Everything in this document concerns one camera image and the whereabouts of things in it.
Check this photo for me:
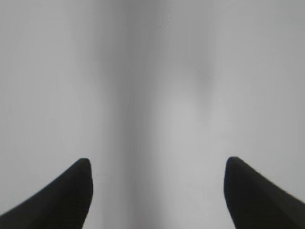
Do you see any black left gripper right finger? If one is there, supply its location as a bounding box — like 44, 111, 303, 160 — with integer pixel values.
224, 156, 305, 229

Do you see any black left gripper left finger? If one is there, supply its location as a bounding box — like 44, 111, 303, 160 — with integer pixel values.
0, 158, 93, 229

